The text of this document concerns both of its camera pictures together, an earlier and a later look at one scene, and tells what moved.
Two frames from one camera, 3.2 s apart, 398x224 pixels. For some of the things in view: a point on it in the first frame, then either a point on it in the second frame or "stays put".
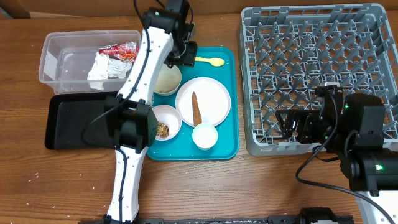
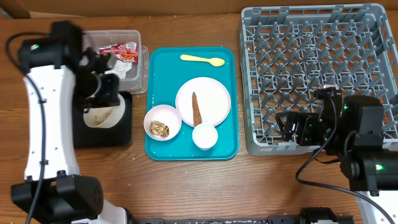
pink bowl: (169, 122) stays put
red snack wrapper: (125, 51) stays put
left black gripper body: (183, 54) → (92, 91)
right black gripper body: (318, 129) stays put
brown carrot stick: (196, 113) stays put
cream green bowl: (168, 79) → (105, 117)
